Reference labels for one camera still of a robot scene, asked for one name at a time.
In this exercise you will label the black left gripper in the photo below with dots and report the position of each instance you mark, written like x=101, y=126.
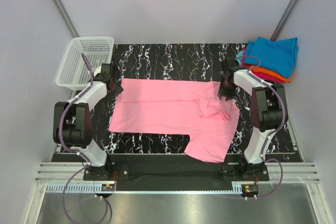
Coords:
x=118, y=90

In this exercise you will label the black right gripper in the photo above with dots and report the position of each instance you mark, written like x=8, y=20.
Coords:
x=222, y=93

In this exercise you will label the pink t shirt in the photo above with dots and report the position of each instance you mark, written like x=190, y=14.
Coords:
x=177, y=107

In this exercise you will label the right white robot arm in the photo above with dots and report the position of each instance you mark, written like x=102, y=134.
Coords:
x=268, y=114

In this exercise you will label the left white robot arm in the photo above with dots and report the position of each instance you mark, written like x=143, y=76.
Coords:
x=73, y=128

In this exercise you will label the cyan folded t shirt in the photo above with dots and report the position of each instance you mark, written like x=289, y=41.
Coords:
x=240, y=57

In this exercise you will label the orange folded t shirt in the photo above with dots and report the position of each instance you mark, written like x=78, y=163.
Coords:
x=268, y=72

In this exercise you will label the magenta folded t shirt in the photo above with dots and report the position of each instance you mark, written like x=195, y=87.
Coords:
x=259, y=74

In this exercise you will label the white plastic basket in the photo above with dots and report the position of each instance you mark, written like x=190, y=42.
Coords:
x=73, y=73

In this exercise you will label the black marbled table mat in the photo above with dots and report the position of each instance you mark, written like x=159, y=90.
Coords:
x=192, y=62

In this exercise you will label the blue folded t shirt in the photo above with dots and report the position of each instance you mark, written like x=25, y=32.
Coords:
x=278, y=56

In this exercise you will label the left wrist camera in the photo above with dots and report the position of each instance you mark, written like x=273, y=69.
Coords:
x=105, y=68

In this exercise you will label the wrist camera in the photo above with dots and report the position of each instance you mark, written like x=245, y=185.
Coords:
x=230, y=65
x=105, y=68

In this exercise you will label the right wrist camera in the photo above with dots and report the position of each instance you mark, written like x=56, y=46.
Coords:
x=230, y=65

